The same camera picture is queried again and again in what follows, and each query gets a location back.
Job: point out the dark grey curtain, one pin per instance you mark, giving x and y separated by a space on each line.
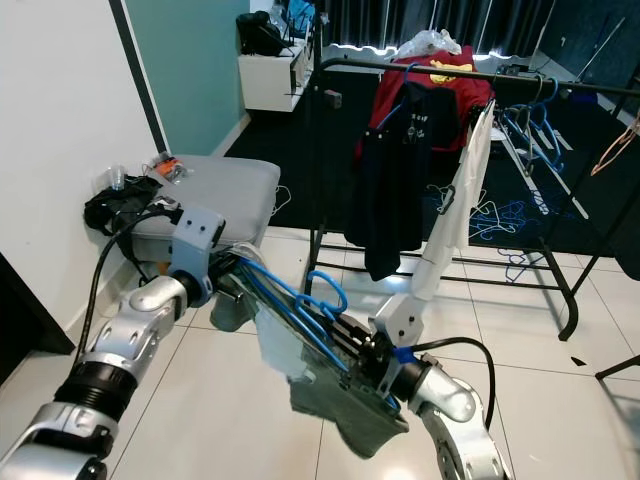
430 18

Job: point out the grey upholstered ottoman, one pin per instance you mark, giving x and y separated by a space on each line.
230 190

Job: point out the clear plastic cup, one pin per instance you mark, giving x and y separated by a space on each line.
117 177

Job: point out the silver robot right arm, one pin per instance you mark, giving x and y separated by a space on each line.
455 400

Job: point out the orange black packet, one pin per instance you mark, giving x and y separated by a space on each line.
172 167

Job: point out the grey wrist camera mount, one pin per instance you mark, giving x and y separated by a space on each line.
198 245
400 320

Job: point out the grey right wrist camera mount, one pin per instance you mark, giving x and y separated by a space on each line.
400 320

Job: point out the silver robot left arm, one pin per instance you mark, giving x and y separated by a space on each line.
140 340

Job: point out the blue plastic hanger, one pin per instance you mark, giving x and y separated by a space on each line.
285 300
412 75
510 220
535 125

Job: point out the white Pikachu t-shirt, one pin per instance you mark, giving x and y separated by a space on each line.
455 210

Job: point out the red cloth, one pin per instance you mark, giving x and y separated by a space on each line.
390 100

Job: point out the black t-shirt small print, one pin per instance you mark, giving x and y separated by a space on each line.
395 185

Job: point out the black metal stand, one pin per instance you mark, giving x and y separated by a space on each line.
618 368

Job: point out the black metal clothes rack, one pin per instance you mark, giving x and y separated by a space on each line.
314 200

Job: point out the grey garment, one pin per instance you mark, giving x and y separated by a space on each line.
335 405

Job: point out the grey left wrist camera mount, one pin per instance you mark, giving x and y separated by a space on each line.
198 245

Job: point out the white plastic bag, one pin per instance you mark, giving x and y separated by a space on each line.
428 42

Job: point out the yellow cloth patch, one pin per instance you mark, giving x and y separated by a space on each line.
445 72

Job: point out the black bag blue trim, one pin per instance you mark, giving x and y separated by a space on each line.
120 205

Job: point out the white cabinet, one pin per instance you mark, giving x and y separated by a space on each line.
270 80

